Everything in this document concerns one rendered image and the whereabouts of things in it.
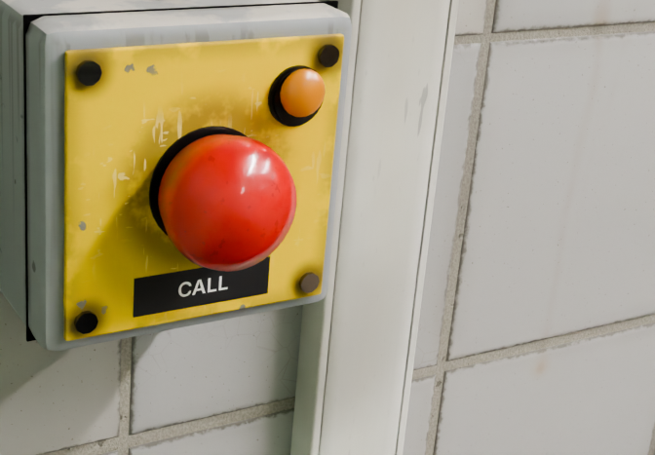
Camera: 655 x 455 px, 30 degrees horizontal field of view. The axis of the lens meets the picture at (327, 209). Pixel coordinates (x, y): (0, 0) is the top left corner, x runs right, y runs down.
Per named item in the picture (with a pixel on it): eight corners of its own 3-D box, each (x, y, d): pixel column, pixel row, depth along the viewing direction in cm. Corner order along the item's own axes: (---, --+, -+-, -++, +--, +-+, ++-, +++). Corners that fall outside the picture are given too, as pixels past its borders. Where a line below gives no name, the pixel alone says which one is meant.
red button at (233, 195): (133, 246, 37) (135, 120, 35) (250, 228, 39) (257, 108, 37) (182, 295, 34) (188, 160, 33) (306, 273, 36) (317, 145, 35)
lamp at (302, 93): (272, 114, 37) (276, 66, 36) (315, 110, 38) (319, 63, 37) (286, 123, 36) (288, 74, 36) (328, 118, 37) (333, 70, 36)
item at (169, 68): (-26, 267, 42) (-34, -28, 38) (239, 228, 47) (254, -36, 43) (46, 367, 36) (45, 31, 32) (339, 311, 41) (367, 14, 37)
